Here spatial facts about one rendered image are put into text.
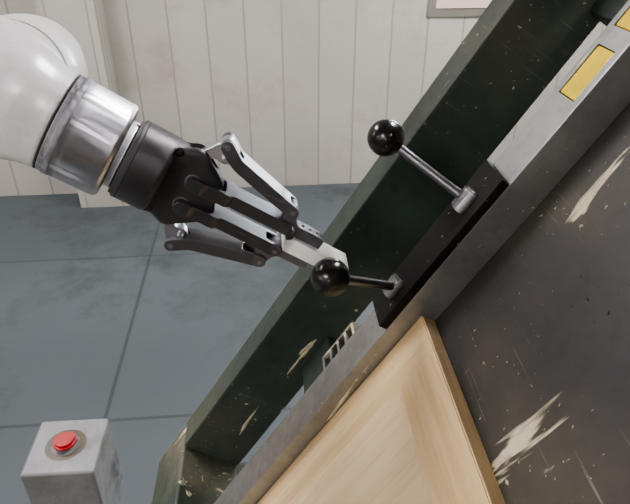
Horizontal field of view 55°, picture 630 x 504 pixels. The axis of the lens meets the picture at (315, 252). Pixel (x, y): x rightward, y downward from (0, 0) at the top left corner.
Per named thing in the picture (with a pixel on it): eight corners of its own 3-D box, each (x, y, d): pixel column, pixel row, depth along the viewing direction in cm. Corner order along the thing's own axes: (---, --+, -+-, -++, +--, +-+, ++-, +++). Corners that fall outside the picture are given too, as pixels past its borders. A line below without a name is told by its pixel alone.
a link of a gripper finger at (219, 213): (177, 197, 54) (170, 209, 54) (283, 253, 58) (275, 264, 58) (182, 179, 57) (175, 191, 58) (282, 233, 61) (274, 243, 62)
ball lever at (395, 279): (383, 287, 68) (296, 275, 58) (403, 262, 66) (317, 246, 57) (401, 312, 66) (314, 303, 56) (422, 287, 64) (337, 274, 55)
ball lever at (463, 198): (466, 218, 63) (365, 140, 64) (490, 189, 61) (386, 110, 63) (461, 225, 59) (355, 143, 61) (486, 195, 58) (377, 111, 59)
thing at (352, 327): (340, 366, 79) (321, 357, 78) (371, 329, 76) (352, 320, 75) (344, 387, 76) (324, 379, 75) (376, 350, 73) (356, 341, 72)
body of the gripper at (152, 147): (149, 101, 55) (239, 150, 58) (112, 174, 58) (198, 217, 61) (134, 129, 48) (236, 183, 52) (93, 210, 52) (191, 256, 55)
